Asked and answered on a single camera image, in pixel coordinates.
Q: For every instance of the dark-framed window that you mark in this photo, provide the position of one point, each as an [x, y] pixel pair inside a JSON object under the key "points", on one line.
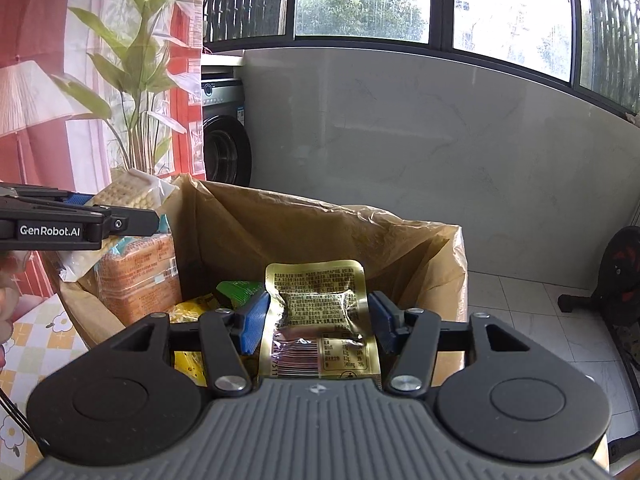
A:
{"points": [[360, 0]]}

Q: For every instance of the yellow snack packet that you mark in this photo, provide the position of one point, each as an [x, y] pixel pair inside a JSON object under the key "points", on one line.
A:
{"points": [[192, 310]]}

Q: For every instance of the gold foil snack packet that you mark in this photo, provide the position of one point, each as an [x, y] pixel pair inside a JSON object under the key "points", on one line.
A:
{"points": [[310, 305]]}

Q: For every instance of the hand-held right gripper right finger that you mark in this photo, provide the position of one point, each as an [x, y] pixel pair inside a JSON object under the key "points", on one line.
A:
{"points": [[382, 320]]}

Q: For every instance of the green snack packet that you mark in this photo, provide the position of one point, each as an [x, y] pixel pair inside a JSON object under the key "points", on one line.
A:
{"points": [[237, 290]]}

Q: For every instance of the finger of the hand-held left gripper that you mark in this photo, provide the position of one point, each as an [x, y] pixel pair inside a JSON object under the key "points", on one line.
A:
{"points": [[132, 221], [77, 198]]}

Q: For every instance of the brown cardboard box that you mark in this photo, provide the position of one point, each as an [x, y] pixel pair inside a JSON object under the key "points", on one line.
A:
{"points": [[100, 320]]}

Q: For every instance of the grey washing machine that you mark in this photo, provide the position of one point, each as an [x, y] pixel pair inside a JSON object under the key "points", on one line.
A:
{"points": [[225, 145]]}

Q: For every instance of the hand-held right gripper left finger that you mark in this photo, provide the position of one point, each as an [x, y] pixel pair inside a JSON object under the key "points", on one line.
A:
{"points": [[252, 322]]}

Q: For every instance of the person's left hand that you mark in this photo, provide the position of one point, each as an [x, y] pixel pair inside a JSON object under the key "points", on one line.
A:
{"points": [[5, 310]]}

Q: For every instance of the black exercise bike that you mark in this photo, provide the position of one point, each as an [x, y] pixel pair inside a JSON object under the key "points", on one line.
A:
{"points": [[620, 270]]}

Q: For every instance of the clear cracker packet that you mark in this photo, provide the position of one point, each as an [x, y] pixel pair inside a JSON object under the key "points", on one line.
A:
{"points": [[127, 190]]}

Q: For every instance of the orange biscuit pack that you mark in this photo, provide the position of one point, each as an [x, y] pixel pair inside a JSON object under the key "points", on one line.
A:
{"points": [[140, 280]]}

